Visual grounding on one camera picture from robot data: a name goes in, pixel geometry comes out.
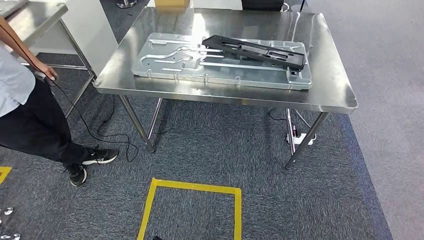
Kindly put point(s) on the person's hand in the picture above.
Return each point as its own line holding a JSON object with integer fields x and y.
{"x": 46, "y": 71}

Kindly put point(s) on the black handheld controller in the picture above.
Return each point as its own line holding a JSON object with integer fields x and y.
{"x": 49, "y": 78}

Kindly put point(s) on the black plastic plate bracket part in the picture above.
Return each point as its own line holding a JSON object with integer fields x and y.
{"x": 255, "y": 51}

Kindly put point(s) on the stainless steel workbench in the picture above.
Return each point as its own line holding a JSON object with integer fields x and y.
{"x": 318, "y": 49}

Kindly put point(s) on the person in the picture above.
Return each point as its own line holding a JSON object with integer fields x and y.
{"x": 30, "y": 116}

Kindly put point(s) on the small stainless steel table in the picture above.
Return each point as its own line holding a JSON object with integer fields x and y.
{"x": 39, "y": 20}

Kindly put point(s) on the white cabinet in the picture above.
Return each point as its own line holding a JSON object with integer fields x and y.
{"x": 89, "y": 33}

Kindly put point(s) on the black sneaker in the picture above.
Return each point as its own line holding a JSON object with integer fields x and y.
{"x": 101, "y": 156}
{"x": 78, "y": 175}

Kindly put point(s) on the chrome stand base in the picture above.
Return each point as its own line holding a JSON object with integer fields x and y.
{"x": 126, "y": 3}

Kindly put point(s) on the yellow floor tape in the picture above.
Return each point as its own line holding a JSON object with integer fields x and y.
{"x": 4, "y": 172}
{"x": 192, "y": 187}

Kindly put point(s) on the aluminium fixture plate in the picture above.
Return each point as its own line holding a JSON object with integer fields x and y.
{"x": 165, "y": 63}

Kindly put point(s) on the cardboard box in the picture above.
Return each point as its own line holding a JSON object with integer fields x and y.
{"x": 170, "y": 4}

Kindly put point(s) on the chrome chair base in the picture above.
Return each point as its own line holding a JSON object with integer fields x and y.
{"x": 8, "y": 225}

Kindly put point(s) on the white low platform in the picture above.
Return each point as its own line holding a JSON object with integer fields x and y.
{"x": 215, "y": 4}

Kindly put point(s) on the grey pole stand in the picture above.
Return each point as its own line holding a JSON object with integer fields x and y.
{"x": 302, "y": 5}

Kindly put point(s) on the white power strip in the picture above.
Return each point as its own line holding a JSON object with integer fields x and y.
{"x": 303, "y": 139}

